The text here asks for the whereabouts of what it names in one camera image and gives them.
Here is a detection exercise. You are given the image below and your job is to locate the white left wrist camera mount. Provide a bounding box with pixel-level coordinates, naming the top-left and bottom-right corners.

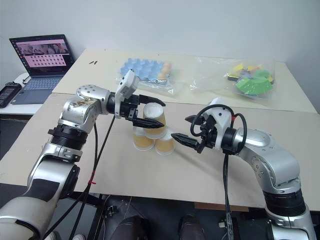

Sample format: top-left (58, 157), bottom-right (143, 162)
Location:
top-left (114, 69), bottom-right (140, 119)

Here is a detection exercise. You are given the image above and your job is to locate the black table frame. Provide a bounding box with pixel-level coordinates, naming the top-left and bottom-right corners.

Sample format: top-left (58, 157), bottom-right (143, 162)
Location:
top-left (59, 190), bottom-right (111, 240)

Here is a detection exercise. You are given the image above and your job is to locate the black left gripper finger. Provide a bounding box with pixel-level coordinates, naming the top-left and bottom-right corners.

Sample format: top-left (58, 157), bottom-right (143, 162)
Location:
top-left (132, 117), bottom-right (164, 130)
top-left (138, 94), bottom-right (167, 107)

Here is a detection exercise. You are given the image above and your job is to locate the open grey laptop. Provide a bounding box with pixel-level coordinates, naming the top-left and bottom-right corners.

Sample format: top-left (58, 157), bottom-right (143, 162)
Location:
top-left (9, 33), bottom-right (76, 106)

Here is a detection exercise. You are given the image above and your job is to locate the large clear plastic bag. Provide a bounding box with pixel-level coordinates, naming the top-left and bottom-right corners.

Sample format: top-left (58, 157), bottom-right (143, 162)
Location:
top-left (189, 56), bottom-right (277, 101)

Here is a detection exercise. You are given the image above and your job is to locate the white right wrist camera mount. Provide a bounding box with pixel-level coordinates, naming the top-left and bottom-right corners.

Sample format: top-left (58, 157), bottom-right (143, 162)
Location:
top-left (202, 97), bottom-right (235, 151)

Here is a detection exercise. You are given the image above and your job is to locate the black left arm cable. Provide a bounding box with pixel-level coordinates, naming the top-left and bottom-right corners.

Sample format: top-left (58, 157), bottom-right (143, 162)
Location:
top-left (42, 116), bottom-right (117, 240)

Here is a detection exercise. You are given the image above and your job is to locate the yellow foam block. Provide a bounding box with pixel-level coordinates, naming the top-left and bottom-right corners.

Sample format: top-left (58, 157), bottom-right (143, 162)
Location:
top-left (229, 63), bottom-right (246, 76)

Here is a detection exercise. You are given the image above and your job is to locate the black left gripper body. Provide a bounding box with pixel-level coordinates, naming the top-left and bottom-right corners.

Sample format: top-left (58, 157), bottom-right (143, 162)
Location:
top-left (119, 94), bottom-right (141, 122)

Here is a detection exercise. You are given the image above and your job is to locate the black handheld controller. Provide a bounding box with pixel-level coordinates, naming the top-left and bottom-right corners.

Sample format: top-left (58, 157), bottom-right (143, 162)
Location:
top-left (0, 81), bottom-right (23, 109)

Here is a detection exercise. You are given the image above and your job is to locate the small green foam block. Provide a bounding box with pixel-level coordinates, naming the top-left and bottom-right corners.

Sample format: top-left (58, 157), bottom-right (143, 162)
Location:
top-left (253, 69), bottom-right (273, 80)

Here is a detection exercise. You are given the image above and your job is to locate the white side table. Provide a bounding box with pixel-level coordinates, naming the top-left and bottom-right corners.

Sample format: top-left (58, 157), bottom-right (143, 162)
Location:
top-left (0, 71), bottom-right (55, 116)

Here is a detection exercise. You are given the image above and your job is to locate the blue egg tray in bag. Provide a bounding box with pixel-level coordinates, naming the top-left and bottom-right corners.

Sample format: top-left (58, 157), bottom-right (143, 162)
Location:
top-left (115, 55), bottom-right (187, 97)

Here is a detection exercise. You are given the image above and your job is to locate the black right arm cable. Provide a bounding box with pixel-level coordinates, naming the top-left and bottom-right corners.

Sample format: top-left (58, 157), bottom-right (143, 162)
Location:
top-left (189, 103), bottom-right (249, 240)

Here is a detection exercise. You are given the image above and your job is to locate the large green foam block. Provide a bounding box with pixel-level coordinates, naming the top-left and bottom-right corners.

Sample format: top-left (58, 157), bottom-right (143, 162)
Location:
top-left (234, 75), bottom-right (275, 96)

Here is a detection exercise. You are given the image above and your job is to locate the brown paper cup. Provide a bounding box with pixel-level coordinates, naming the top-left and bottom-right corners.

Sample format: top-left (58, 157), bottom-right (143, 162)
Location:
top-left (154, 129), bottom-right (176, 157)
top-left (142, 102), bottom-right (167, 140)
top-left (132, 125), bottom-right (155, 152)

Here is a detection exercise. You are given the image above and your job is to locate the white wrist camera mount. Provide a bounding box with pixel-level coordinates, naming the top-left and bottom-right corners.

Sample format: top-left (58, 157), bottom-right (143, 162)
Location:
top-left (114, 69), bottom-right (140, 119)
top-left (202, 97), bottom-right (235, 151)

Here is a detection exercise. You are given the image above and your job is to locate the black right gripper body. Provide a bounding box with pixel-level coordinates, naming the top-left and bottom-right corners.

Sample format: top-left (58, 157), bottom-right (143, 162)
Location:
top-left (196, 116), bottom-right (219, 154)

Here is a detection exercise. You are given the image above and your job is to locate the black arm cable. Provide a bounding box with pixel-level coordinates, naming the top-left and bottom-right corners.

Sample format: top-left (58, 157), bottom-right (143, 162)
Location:
top-left (189, 103), bottom-right (249, 240)
top-left (42, 116), bottom-right (117, 240)

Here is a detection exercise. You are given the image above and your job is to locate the dark rounded shape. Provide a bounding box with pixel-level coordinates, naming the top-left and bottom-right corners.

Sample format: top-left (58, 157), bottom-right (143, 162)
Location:
top-left (115, 215), bottom-right (155, 240)
top-left (177, 214), bottom-right (204, 240)

